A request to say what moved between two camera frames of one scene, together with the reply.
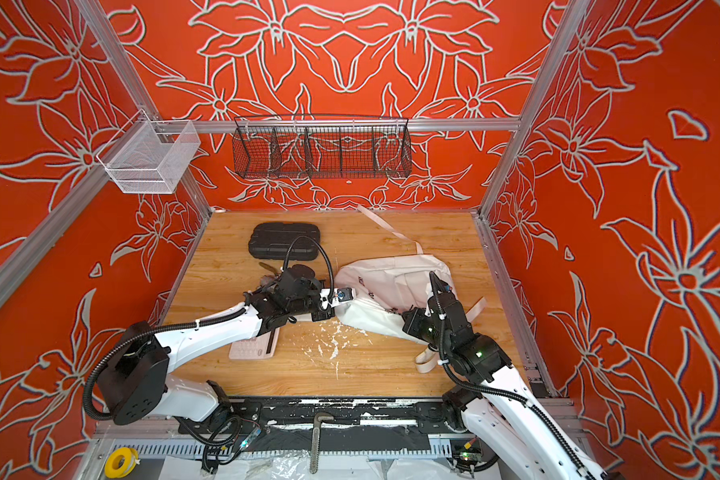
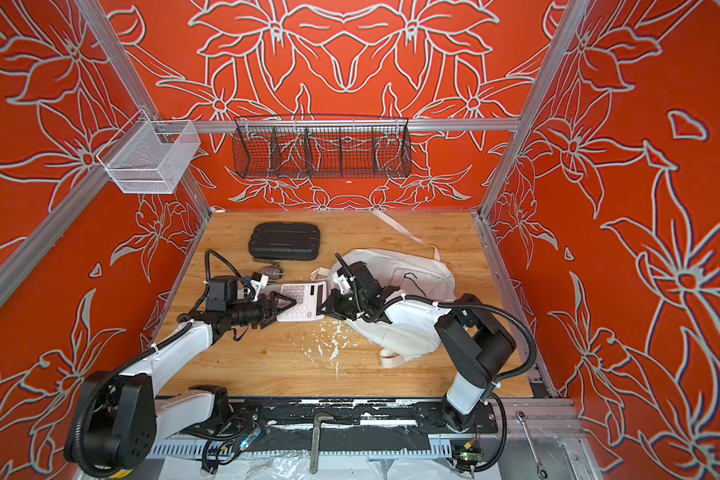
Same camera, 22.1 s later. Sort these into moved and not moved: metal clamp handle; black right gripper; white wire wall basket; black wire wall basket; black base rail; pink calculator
Moved: pink calculator; black right gripper
Not moved: metal clamp handle; black base rail; white wire wall basket; black wire wall basket
